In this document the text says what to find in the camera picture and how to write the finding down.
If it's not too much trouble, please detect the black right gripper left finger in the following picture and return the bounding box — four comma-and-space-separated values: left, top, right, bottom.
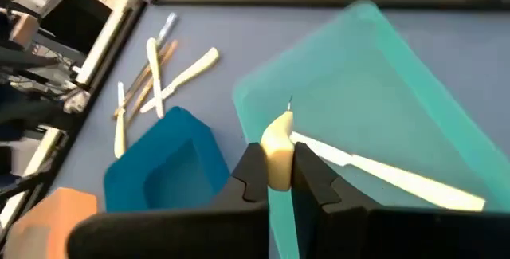
66, 142, 270, 259

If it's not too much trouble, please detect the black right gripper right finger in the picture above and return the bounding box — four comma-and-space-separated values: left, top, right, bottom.
291, 142, 510, 259

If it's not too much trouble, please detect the blue plastic bin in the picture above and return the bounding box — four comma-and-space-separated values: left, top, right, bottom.
103, 106, 232, 214

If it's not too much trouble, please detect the green translucent plastic bin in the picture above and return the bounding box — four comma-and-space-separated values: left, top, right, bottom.
232, 0, 510, 259

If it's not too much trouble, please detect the orange translucent plastic bin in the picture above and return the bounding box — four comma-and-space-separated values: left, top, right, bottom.
2, 186, 99, 259

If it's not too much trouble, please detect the black cabinet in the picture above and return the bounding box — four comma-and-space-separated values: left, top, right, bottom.
39, 0, 113, 55

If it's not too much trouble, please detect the brown cardboard box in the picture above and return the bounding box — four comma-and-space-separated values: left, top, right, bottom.
10, 11, 40, 49

